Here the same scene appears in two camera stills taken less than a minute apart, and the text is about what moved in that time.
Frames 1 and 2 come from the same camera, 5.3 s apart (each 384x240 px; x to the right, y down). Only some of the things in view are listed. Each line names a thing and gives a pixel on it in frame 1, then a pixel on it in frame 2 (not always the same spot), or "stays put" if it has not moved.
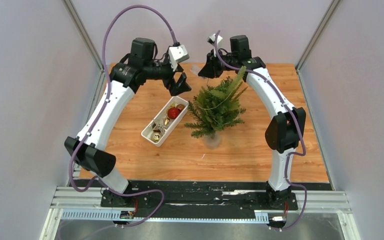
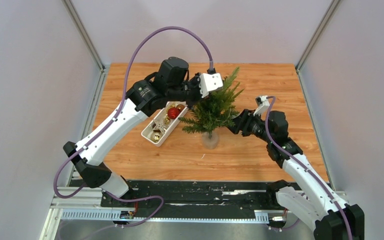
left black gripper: x=181 y=86 -> x=196 y=80
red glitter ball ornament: x=173 y=113 stays put
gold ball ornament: x=156 y=137 stays put
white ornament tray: x=164 y=122 stays put
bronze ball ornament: x=180 y=106 stays put
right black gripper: x=211 y=70 -> x=248 y=118
